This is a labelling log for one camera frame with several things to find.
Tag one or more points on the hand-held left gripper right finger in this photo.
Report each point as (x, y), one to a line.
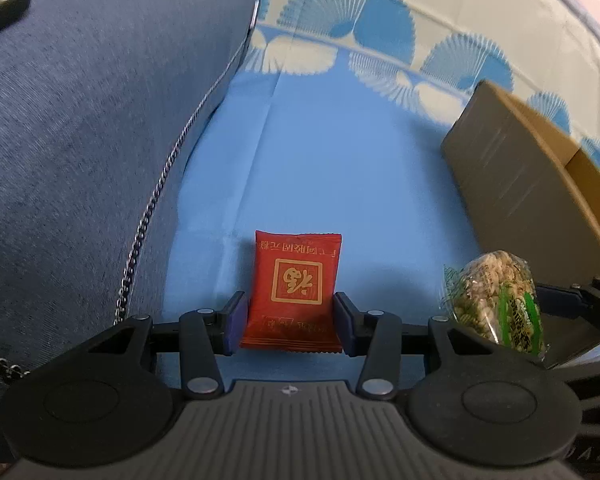
(344, 322)

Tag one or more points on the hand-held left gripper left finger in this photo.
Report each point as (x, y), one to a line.
(236, 322)

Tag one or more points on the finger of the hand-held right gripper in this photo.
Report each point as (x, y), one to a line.
(560, 301)

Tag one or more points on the small red gold-print packet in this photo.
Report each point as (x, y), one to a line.
(292, 290)

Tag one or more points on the green peanut snack packet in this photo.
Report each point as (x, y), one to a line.
(495, 300)

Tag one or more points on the brown cardboard box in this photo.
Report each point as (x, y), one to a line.
(520, 185)

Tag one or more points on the blue denim cushion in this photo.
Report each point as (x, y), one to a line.
(80, 160)

